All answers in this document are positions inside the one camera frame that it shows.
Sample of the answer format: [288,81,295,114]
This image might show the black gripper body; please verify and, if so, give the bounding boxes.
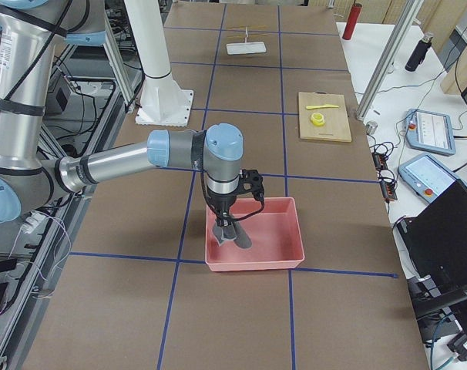
[209,190,237,226]

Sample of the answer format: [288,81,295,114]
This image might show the grey and pink cloth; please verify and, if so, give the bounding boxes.
[212,222,252,249]

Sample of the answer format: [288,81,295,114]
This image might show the black water bottle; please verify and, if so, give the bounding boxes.
[405,32,434,72]

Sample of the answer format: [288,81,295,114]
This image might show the pink plastic bin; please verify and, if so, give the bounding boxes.
[205,197,305,272]

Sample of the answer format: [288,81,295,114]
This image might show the lemon slice toy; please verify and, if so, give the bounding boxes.
[310,112,325,126]

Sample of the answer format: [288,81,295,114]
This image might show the bamboo cutting board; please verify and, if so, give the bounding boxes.
[298,92,352,143]

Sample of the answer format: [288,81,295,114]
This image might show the yellow plastic knife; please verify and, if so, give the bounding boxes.
[305,103,340,110]

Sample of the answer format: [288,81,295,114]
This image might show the white rectangular tray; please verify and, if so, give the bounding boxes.
[226,42,267,56]

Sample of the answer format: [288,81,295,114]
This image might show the wooden chopstick at tray edge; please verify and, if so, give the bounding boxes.
[226,25,267,30]

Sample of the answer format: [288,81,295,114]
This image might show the blue teach pendant near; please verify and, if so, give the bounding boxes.
[398,153,459,204]

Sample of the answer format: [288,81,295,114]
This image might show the blue teach pendant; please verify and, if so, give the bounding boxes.
[405,109,456,156]
[398,153,459,204]

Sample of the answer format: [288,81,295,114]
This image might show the black monitor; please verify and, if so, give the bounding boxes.
[397,180,467,291]

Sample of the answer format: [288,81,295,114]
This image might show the blue teach pendant far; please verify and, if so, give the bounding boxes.
[405,109,456,156]

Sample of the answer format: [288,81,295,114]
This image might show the red cylinder bottle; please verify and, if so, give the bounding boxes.
[342,2,362,40]

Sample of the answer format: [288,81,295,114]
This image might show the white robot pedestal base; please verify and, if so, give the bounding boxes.
[125,0,194,126]

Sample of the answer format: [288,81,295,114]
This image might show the aluminium frame post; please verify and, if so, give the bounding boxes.
[355,0,424,121]

